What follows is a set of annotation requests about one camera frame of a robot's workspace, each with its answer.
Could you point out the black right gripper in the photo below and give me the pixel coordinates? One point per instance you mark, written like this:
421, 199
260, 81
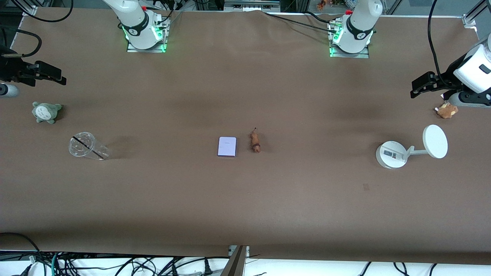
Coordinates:
11, 69

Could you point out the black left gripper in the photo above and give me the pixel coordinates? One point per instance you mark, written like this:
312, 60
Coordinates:
445, 80

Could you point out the brown lion figurine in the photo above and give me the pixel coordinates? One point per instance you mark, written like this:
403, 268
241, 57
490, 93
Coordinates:
255, 142

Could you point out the lavender rectangular card box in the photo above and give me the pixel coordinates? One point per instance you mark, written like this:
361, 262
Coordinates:
227, 147

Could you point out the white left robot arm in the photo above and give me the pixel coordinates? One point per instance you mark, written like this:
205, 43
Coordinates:
360, 23

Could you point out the grey totoro plush toy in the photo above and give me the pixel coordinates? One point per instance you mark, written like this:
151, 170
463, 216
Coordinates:
45, 112

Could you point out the clear plastic cup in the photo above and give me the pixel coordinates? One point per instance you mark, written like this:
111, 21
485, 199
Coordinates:
82, 145

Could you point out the white round desk lamp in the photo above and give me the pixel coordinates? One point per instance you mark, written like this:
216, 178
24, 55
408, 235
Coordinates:
391, 154

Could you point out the orange toy figure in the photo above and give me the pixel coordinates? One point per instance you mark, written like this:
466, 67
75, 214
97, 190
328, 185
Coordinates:
321, 4

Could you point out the brown table cover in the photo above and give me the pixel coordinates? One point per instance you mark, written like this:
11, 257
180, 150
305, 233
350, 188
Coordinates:
245, 96

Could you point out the brown table leg beam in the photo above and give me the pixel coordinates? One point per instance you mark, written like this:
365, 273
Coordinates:
234, 266

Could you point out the aluminium frame profile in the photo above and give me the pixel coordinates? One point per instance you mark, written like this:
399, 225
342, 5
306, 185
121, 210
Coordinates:
473, 15
28, 9

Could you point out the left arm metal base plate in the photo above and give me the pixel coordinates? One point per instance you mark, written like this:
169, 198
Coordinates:
351, 55

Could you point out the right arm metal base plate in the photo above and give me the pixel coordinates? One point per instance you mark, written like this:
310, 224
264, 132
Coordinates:
145, 50

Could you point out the grey metal bracket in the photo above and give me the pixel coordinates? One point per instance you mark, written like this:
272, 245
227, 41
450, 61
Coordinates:
251, 4

